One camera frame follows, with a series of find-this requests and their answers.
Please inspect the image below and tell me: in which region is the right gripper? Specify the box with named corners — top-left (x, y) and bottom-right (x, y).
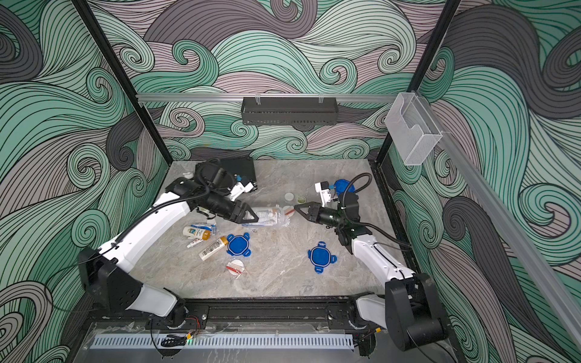
top-left (295, 203), bottom-right (346, 229)

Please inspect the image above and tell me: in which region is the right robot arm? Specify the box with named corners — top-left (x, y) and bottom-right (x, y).
top-left (294, 192), bottom-right (449, 351)

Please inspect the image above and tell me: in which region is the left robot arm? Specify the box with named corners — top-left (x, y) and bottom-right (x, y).
top-left (78, 158), bottom-right (259, 327)

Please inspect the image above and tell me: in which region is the black ribbed case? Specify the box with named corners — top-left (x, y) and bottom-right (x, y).
top-left (195, 158), bottom-right (257, 194)

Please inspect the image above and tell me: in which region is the white tube orange cap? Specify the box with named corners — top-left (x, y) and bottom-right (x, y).
top-left (199, 237), bottom-right (228, 261)

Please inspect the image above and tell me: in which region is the white bottle orange cap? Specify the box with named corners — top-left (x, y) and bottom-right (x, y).
top-left (182, 226), bottom-right (212, 240)

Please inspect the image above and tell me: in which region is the round red white packet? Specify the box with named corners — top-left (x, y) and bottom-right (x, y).
top-left (226, 259), bottom-right (245, 278)

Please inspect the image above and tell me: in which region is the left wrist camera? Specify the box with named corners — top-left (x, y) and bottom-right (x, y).
top-left (228, 179), bottom-right (256, 201)

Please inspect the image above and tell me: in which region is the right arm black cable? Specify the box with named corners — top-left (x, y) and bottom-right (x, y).
top-left (340, 172), bottom-right (412, 250)

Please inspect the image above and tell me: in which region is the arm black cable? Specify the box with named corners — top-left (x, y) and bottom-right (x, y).
top-left (340, 172), bottom-right (412, 250)
top-left (97, 158), bottom-right (223, 264)

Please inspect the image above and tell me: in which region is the black wall shelf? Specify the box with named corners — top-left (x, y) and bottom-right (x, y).
top-left (241, 97), bottom-right (339, 128)

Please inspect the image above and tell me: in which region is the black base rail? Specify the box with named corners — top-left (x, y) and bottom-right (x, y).
top-left (85, 297), bottom-right (450, 328)

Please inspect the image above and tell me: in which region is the aluminium wall rail back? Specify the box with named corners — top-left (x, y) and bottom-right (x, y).
top-left (135, 92), bottom-right (400, 104)

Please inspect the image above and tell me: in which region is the aluminium wall rail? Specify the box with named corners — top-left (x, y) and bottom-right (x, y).
top-left (413, 92), bottom-right (580, 347)
top-left (135, 92), bottom-right (400, 104)

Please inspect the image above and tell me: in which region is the white perforated cable duct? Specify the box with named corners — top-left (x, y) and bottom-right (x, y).
top-left (89, 333), bottom-right (355, 350)

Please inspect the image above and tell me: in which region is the clear acrylic wall holder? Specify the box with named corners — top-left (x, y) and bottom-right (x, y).
top-left (385, 92), bottom-right (442, 166)

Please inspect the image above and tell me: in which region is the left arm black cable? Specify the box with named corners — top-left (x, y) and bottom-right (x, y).
top-left (97, 158), bottom-right (223, 264)

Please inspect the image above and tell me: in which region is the aluminium wall rail right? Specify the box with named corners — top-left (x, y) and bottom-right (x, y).
top-left (413, 92), bottom-right (580, 347)

